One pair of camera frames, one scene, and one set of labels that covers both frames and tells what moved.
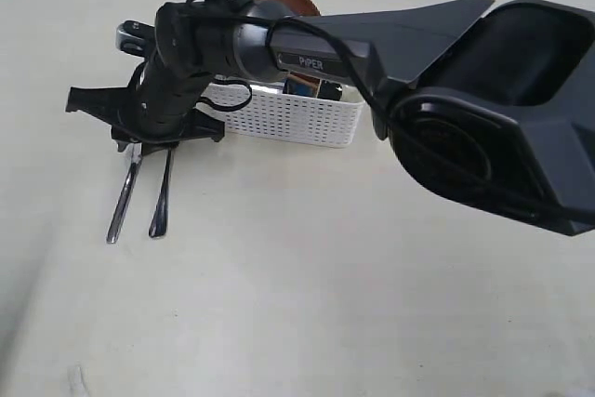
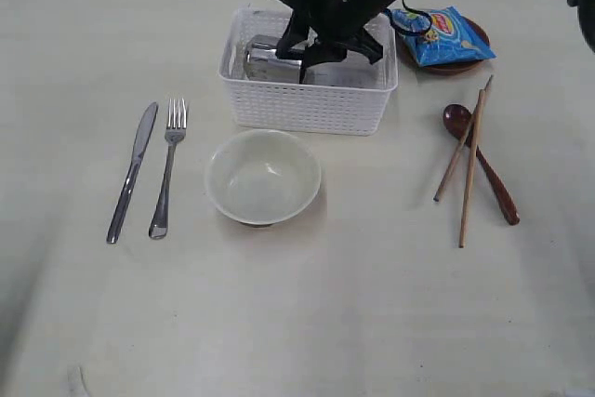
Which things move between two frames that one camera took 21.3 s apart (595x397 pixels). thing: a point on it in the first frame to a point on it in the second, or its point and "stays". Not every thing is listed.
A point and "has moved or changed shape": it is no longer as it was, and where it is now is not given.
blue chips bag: x=301 y=85 has moved or changed shape
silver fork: x=158 y=226 stays
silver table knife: x=137 y=157 stays
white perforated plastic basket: x=271 y=115 has moved or changed shape
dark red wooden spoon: x=330 y=90 has moved or changed shape
